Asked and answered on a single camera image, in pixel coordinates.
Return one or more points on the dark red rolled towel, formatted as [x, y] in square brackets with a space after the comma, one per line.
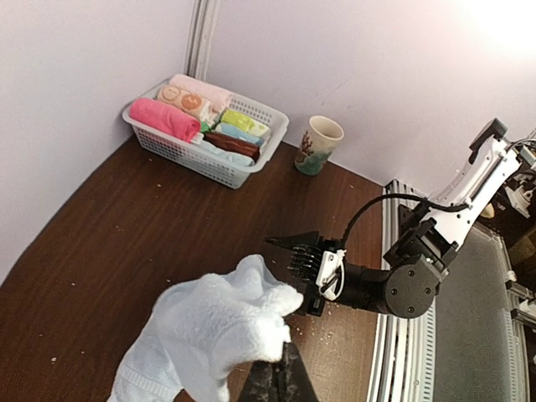
[231, 144]

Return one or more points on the cartoon print rolled towel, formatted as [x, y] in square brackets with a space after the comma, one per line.
[188, 102]

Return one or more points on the light blue towel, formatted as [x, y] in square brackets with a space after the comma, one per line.
[200, 330]
[232, 157]

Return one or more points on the cream patterned mug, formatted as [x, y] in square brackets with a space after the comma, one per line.
[321, 138]

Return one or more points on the light blue rolled towel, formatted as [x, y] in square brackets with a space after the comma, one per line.
[232, 157]

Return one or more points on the magenta pink towel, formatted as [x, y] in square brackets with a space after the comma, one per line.
[165, 118]

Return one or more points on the aluminium front rail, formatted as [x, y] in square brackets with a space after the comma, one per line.
[404, 357]

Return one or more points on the yellow rolled towel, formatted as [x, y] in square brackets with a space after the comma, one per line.
[234, 121]

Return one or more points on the light pink rolled towel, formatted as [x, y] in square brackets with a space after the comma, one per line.
[219, 97]

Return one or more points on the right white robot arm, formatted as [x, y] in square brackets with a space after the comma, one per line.
[429, 238]

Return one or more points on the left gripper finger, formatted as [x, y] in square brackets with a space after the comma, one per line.
[283, 381]

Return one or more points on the right aluminium post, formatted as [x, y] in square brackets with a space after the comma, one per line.
[201, 32]

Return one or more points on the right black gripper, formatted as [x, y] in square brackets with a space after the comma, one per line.
[322, 266]

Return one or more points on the white plastic basket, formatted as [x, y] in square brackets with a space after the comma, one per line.
[192, 156]

